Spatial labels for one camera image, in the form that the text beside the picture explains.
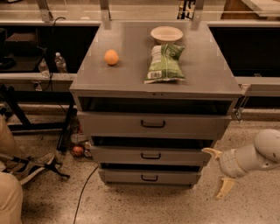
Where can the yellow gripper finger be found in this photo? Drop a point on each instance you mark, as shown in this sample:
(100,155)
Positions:
(226,185)
(216,153)

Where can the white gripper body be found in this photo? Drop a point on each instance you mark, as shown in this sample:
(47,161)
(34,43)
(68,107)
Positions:
(228,165)

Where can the grey drawer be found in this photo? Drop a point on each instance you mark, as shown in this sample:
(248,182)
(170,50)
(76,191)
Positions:
(111,124)
(175,178)
(149,156)

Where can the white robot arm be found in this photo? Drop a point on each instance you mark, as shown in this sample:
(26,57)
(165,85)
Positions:
(262,155)

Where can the grey metal drawer cabinet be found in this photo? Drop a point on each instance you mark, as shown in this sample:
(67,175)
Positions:
(209,88)

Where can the grey bottom drawer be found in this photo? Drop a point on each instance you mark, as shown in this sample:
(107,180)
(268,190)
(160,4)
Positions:
(175,178)

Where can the grey top drawer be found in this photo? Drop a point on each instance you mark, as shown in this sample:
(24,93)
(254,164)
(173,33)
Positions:
(111,124)

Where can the green chip bag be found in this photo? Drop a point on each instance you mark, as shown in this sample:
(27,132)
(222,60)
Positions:
(164,64)

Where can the beige shallow bowl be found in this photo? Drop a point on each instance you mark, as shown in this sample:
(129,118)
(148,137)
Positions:
(166,34)

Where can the red apple on floor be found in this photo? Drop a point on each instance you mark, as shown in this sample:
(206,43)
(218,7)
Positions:
(77,151)

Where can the orange fruit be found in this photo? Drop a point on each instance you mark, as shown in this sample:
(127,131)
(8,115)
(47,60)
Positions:
(111,57)

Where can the black grabber stick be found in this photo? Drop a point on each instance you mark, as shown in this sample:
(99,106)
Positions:
(50,166)

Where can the grey sneaker shoe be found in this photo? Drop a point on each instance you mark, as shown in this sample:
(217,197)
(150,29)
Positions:
(25,172)

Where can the small clear water bottle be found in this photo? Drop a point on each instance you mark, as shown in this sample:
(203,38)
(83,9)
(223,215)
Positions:
(43,68)

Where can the person leg beige trousers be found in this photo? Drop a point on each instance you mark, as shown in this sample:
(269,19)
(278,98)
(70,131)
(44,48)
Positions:
(11,192)

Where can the dark box on shelf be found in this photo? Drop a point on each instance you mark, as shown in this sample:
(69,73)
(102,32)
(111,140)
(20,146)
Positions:
(23,44)

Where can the black table frame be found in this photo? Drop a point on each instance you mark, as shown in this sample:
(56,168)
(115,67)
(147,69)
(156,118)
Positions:
(45,110)

